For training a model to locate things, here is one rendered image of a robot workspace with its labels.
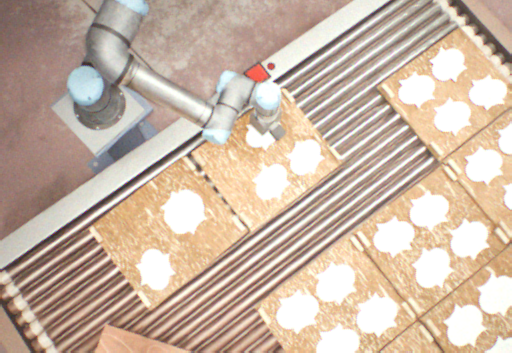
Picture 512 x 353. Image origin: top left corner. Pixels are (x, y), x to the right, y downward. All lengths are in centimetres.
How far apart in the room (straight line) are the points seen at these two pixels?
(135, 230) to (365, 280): 79
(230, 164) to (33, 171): 139
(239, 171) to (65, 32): 166
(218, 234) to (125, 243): 31
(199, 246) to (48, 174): 134
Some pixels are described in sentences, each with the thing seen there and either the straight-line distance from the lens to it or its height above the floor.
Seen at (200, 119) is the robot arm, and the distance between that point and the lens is 170.
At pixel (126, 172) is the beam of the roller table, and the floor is 91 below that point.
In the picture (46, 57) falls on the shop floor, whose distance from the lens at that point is 338.
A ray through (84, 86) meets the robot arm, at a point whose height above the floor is 112.
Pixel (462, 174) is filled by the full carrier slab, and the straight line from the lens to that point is 220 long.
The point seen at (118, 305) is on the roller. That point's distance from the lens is 205.
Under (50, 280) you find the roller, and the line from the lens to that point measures 211.
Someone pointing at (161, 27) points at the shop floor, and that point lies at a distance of 333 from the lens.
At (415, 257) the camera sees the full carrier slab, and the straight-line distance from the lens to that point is 209.
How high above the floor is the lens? 293
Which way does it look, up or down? 75 degrees down
